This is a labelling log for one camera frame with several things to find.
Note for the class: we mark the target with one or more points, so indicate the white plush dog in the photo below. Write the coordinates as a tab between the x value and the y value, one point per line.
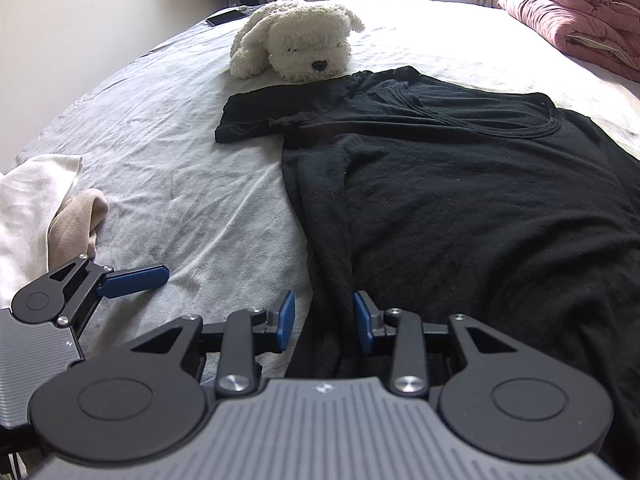
295	40

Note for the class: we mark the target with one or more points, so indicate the grey bed sheet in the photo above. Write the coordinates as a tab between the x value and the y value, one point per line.
175	135

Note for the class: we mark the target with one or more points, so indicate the white garment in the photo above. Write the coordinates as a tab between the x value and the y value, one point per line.
25	210

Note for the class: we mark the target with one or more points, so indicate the dark phone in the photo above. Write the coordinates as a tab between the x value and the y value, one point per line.
225	16

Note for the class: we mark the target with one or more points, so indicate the pink quilt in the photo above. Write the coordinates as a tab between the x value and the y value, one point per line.
580	5

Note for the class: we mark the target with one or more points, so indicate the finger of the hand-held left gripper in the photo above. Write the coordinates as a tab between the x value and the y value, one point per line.
135	279

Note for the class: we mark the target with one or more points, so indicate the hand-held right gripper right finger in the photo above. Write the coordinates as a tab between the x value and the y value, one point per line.
362	322

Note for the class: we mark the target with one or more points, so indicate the beige cloth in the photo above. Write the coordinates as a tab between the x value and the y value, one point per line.
80	225

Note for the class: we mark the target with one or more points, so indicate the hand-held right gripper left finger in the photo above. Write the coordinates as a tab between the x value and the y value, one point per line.
285	320

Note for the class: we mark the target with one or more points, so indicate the black T-shirt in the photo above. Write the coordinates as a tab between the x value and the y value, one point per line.
450	210

